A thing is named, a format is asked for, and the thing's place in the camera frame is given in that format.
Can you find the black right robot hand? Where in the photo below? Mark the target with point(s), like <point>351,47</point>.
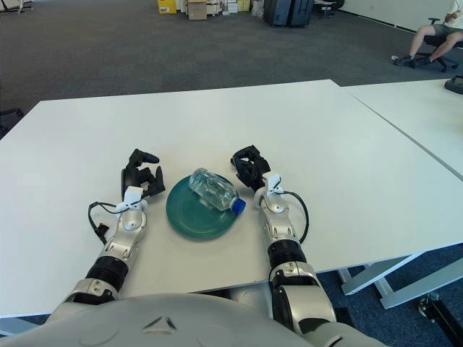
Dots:
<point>251,170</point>

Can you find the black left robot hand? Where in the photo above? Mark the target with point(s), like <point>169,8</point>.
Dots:
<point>132,177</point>

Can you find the clear bottle with blue cap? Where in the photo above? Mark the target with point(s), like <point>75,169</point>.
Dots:
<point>213,189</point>

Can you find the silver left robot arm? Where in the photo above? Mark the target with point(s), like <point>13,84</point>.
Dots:
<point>123,235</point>

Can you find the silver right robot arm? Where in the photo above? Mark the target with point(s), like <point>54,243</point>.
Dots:
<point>282,231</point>

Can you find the green round plate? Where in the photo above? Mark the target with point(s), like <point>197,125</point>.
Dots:
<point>191,220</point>

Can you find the grey robot torso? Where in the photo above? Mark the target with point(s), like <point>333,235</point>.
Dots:
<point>181,325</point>

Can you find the white bag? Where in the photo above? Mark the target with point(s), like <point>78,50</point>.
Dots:
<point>258,9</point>

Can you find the black suitcase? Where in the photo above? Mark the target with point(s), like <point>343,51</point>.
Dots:
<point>300,12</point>

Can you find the stack of white boxes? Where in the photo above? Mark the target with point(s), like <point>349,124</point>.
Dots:
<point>229,6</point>

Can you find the brown cardboard box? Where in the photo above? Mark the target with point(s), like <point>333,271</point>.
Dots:
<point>196,10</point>

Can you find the yellow box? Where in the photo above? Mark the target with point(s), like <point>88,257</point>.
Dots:
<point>166,6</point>

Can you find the black swivel chair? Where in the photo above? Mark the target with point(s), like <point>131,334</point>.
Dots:
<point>327,5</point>

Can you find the white desk leg stand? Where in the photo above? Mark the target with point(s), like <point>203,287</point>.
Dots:
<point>20,4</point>

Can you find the black device on table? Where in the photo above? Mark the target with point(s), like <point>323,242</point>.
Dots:
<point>455,84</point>

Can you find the seated person's legs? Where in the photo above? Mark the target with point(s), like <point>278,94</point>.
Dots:
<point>425,32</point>

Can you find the black chair under person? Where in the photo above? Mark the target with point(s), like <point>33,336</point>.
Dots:
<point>436,39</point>

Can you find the black wheeled stand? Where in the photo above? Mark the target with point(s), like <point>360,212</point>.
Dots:
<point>443,316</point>

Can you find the white table leg frame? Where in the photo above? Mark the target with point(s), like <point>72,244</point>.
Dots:
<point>398,289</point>

